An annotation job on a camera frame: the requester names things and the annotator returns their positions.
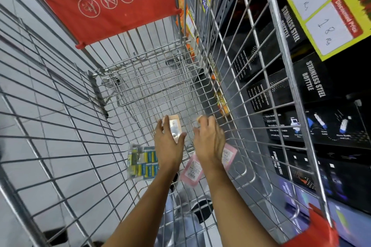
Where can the person's right thumb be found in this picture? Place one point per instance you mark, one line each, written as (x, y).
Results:
(196, 135)

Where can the small clear blister pack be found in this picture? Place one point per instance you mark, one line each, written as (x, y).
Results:
(173, 126)

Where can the red cart corner bumper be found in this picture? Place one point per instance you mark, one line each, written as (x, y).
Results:
(318, 231)

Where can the pink flat package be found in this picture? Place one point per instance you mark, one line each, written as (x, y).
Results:
(191, 170)

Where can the row of orange packets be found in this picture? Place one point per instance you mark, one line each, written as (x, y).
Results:
(221, 102)

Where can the stack of black bottle boxes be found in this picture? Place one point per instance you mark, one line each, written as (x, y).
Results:
(333, 128)

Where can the yellow green price sign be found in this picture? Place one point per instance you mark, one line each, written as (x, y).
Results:
(327, 15)

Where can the blue yellow battery pack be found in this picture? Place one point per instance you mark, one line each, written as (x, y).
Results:
(146, 163)

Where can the person's right forearm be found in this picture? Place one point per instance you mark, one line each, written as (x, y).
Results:
(232, 206)

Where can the black cart wheel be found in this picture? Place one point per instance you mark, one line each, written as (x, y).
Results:
(203, 212)
(55, 236)

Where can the person's left hand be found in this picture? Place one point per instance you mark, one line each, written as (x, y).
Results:
(168, 151)

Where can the grey perforated shelf upright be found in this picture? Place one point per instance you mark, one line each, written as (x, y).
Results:
(226, 0)

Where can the person's left thumb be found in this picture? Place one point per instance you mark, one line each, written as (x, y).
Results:
(180, 139)

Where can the person's right hand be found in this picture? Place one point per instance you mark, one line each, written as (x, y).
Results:
(210, 145)

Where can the person's left forearm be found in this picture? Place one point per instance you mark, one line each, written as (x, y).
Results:
(145, 209)

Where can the red cart seat flap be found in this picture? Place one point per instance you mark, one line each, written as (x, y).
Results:
(95, 9)

